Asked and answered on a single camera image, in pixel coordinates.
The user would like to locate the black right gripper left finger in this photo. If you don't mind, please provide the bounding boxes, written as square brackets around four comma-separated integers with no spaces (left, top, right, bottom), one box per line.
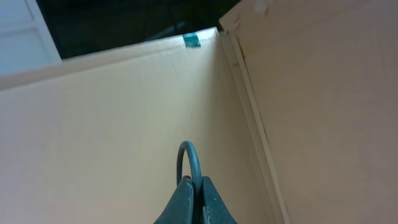
[154,175,194,224]

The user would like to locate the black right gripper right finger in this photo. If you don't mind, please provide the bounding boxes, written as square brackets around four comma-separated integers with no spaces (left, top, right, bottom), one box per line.
[201,176,237,224]

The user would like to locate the black cable bundle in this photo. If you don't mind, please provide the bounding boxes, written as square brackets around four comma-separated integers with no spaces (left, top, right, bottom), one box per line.
[176,140,203,200]

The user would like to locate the green tape piece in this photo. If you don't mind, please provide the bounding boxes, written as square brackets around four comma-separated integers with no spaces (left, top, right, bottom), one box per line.
[183,32,201,48]

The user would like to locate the white door panel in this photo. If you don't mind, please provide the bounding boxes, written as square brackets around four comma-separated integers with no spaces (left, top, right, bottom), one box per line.
[1,0,62,76]

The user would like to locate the beige cardboard wall panel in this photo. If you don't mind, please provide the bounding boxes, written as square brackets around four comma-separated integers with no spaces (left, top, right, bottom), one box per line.
[1,0,397,223]

